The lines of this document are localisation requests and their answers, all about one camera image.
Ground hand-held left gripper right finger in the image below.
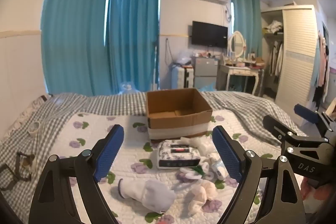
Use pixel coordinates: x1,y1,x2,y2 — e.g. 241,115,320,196
212,126,307,224

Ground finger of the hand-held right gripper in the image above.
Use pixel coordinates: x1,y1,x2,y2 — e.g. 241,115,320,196
294,104,336,135
263,114,330,147

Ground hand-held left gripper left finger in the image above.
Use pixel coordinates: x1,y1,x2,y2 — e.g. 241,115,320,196
28,124,124,224

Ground white blue sock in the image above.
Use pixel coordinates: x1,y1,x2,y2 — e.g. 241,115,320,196
209,158,229,180

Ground white purple patterned sock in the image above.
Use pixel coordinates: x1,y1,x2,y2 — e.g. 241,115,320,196
178,166,208,186

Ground floral tissue pack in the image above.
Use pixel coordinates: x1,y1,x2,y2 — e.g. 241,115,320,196
157,139,201,169

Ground brown cardboard box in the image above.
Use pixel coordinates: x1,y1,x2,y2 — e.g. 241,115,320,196
146,88,213,142

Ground grey white sock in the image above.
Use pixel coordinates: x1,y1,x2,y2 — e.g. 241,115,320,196
118,178,177,212

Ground white floral quilt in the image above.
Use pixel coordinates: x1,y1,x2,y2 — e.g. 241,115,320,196
47,109,289,224

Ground cream wardrobe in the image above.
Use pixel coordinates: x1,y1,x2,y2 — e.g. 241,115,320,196
261,5,323,127

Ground hanging clothes in wardrobe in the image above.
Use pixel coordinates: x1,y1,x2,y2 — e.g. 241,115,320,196
270,40,284,83

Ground white dressing table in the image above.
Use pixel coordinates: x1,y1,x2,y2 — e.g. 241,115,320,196
218,57,264,96

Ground blue plastic bag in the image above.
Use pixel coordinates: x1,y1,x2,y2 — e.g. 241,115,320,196
199,84,218,92

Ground bagged blue plush toy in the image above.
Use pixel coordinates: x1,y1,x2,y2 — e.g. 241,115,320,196
118,81,139,95

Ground cosmetics on dressing table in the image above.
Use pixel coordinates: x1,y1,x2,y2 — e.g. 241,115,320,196
223,52,265,68

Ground white tape roll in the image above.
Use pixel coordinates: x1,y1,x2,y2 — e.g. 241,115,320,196
28,121,41,134

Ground patterned pillow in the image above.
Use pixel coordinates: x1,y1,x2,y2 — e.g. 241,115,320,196
33,94,53,107

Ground grey small fridge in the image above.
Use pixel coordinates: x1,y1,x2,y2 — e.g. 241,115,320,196
192,56,219,89

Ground white suitcase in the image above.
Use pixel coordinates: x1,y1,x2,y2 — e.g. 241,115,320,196
172,67,195,89

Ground white oval mirror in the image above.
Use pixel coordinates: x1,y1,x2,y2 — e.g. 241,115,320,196
227,31,246,58

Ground folded clothes on shelf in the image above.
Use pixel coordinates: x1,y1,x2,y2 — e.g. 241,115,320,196
264,20,284,35

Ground clear plastic bag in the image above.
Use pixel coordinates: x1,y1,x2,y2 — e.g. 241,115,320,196
177,50,193,65

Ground short teal curtain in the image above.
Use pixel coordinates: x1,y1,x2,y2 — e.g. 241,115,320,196
230,0,263,57

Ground narrow teal curtain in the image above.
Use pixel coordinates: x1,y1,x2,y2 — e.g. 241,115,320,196
105,0,160,94

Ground wide teal curtain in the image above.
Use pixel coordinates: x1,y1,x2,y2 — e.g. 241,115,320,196
41,0,111,96

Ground black wall television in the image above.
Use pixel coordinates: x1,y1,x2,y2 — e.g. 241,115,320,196
192,21,228,48

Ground hanging wall cable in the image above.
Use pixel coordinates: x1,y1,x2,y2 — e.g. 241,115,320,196
165,38,173,67

